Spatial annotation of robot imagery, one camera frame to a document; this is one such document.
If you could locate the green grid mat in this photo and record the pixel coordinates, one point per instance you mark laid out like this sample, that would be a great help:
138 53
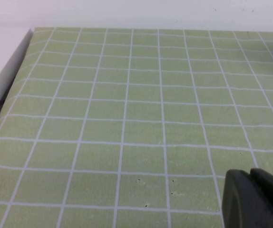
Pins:
131 118

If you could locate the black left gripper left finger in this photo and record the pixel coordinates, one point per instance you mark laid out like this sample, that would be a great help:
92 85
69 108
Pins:
240 202

